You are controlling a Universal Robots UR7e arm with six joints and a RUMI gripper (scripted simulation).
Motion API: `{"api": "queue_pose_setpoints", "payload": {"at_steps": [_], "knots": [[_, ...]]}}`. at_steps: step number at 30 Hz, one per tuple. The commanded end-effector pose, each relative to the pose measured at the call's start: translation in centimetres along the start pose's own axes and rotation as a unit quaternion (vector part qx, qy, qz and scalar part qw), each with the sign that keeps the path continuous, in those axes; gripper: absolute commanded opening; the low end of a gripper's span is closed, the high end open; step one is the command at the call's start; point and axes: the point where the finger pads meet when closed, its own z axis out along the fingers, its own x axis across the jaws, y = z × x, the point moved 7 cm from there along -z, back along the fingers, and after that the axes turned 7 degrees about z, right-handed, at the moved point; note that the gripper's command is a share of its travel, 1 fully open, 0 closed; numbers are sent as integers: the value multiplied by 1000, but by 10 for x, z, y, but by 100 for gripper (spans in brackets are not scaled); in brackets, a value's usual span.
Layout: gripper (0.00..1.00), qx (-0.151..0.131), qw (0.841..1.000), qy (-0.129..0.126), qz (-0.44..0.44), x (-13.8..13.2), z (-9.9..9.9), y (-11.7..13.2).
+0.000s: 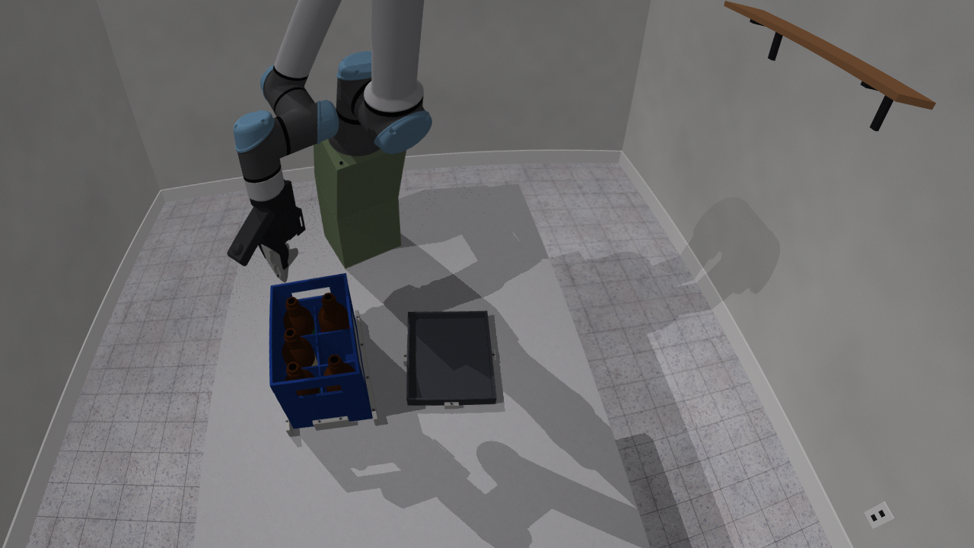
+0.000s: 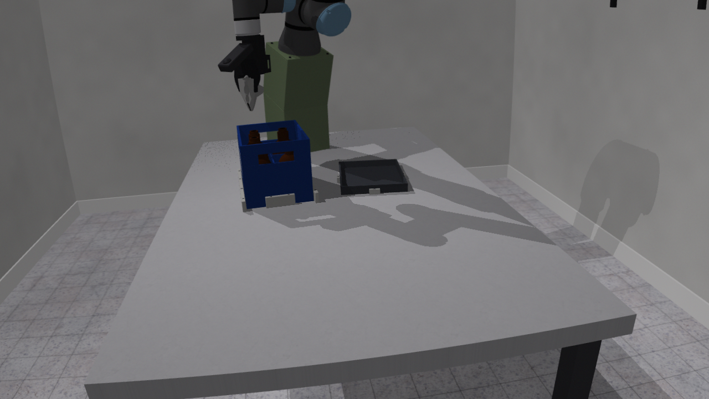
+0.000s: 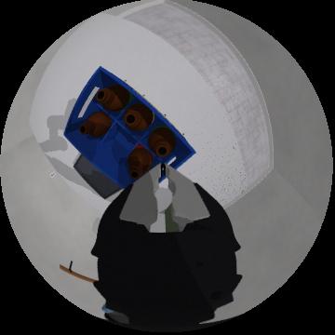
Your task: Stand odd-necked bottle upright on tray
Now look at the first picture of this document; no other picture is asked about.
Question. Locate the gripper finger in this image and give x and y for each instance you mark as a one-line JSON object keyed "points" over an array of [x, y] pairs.
{"points": [[284, 258], [268, 254]]}

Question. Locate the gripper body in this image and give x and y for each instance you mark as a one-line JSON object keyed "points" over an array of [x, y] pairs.
{"points": [[286, 223]]}

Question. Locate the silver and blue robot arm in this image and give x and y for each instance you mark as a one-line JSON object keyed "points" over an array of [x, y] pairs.
{"points": [[379, 87]]}

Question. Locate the blue crate with dividers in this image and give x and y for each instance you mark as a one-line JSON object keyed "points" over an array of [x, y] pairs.
{"points": [[352, 400]]}

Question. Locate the brown bottle with blue label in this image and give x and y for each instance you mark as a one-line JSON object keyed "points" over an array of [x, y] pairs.
{"points": [[336, 366]]}

